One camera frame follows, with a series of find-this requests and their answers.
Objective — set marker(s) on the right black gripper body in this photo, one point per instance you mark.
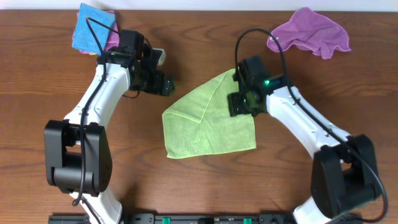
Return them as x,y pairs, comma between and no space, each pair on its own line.
240,103

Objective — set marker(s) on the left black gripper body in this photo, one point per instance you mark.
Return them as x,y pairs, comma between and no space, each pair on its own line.
150,79

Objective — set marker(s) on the green microfiber cloth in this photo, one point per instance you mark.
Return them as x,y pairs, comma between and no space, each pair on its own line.
199,123

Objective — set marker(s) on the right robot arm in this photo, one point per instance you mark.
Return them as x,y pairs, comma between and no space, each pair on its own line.
344,169

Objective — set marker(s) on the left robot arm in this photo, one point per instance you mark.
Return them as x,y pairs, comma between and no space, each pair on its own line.
77,155

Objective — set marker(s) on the purple folded cloth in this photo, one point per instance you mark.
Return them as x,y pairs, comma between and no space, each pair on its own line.
113,38

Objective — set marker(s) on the blue folded cloth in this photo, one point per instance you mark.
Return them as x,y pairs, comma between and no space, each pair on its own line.
90,31

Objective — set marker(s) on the purple crumpled cloth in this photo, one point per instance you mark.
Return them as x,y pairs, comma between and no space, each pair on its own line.
310,31

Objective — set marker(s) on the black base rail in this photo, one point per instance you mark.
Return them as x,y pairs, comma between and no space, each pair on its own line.
148,218

